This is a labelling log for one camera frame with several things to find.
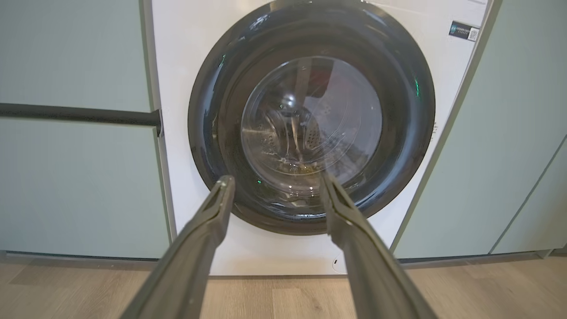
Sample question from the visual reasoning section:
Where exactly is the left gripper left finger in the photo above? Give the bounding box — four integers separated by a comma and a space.
120, 175, 236, 319

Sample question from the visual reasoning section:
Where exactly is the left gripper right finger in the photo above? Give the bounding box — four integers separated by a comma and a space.
320, 173, 437, 319

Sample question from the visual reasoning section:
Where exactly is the tall pale green cabinet drawer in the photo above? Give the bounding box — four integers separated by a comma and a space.
0, 117, 172, 259

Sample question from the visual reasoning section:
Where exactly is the round black glass washer door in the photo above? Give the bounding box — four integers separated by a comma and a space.
188, 0, 436, 236

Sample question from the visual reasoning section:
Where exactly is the narrow pale green cabinet door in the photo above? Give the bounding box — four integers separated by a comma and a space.
491, 140, 567, 255

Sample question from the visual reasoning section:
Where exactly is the wide pale green cabinet door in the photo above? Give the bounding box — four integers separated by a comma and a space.
393, 0, 567, 259

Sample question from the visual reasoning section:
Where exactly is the white front-load washing machine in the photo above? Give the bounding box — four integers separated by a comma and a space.
151, 0, 494, 276

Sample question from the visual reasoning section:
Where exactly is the short pale green cabinet drawer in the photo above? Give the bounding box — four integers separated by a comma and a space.
0, 0, 152, 113

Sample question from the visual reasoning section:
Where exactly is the black QR code sticker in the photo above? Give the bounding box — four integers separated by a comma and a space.
449, 21, 480, 43

